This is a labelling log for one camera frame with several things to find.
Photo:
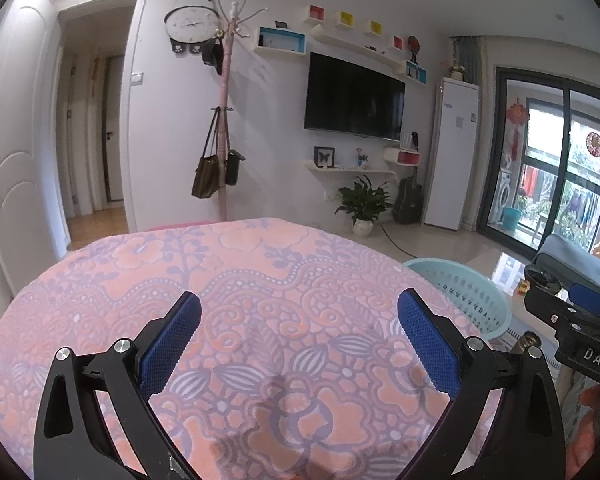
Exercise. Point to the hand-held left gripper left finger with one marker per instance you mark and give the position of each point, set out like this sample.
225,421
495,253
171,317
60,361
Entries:
172,345

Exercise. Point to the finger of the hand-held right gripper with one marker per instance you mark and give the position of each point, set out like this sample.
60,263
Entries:
590,300
580,340

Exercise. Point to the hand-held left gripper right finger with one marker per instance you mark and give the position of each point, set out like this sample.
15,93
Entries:
427,345

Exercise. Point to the teal plastic basket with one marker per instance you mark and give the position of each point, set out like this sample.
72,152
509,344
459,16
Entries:
480,305

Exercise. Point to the black shoulder bag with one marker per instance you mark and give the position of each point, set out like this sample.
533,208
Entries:
234,167

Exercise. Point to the grey upholstered chair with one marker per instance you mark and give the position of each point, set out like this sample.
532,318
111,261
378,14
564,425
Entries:
570,260

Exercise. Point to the black round ashtray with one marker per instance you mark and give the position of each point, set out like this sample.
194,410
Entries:
542,280

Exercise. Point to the brown round object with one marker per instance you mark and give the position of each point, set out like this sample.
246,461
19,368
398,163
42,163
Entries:
527,341

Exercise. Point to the small colourful toy blocks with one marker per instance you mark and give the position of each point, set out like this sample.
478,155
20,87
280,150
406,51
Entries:
522,286

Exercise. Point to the orange wrapper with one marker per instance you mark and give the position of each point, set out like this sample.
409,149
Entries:
585,420

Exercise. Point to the white coffee table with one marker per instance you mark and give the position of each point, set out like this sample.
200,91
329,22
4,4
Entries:
500,270

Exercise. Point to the pink patterned blanket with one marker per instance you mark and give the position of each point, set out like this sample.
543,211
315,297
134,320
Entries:
255,270

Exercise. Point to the teal bucket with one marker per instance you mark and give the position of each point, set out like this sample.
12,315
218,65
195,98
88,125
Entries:
511,219

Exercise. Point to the white plant pot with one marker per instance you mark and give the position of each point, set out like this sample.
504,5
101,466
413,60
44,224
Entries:
362,227

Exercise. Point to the white washing machine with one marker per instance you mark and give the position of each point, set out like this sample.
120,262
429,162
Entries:
507,187

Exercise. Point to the black acoustic guitar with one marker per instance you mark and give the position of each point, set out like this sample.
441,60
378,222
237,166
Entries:
408,202

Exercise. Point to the round red window sticker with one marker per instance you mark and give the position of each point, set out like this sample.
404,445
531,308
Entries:
595,143

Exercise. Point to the green houseplant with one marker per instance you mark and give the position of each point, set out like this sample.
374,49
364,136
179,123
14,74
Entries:
362,197

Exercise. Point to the brown tote bag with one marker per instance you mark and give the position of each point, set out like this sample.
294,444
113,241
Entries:
206,175

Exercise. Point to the white refrigerator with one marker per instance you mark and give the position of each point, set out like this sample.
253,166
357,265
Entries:
450,160

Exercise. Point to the red knot hanging decoration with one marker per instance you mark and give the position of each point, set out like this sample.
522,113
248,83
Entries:
518,120

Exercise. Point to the small colourful shelf figurine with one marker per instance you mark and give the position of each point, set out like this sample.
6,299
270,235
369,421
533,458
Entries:
362,157

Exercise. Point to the framed butterfly picture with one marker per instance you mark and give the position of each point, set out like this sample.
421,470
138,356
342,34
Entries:
324,156

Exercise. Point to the dark framed sliding glass door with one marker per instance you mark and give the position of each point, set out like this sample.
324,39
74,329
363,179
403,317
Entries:
562,80

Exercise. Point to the dark hallway door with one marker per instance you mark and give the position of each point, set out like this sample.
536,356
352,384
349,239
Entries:
114,130

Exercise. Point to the pink coat rack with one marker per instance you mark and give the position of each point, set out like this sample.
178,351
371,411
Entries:
223,125

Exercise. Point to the white room door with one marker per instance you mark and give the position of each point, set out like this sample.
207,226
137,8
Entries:
15,160

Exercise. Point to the flower pot on refrigerator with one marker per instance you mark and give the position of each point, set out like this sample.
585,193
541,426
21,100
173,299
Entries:
455,70

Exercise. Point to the grey blue curtain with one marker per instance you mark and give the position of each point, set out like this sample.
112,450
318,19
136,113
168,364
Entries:
467,60

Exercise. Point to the small blue lined shelf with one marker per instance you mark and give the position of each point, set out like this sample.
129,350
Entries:
416,71

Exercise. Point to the black cap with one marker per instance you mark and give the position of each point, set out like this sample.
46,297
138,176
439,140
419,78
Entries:
212,57

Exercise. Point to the red round fan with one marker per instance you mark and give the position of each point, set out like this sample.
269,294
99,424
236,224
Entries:
413,45

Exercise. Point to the blue lined box shelf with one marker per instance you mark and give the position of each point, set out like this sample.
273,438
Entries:
280,50

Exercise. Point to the white and red wall box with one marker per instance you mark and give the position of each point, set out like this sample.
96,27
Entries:
402,156

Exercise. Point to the white curved wall shelf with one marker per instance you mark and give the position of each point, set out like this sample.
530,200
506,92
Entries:
350,170

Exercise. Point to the black wall television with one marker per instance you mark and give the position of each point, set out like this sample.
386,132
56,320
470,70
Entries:
355,95

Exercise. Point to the white light switch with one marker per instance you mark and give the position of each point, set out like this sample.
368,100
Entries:
137,78

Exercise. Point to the red lined wall cube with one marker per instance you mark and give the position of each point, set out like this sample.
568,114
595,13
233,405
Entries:
398,42
314,14

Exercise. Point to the long white wall shelf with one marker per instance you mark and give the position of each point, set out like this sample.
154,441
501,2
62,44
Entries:
360,45

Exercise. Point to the yellow lined wall cube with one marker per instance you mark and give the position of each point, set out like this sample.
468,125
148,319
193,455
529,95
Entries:
345,19
374,28

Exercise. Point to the panda wall clock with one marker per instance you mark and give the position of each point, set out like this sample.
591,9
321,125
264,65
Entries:
190,22

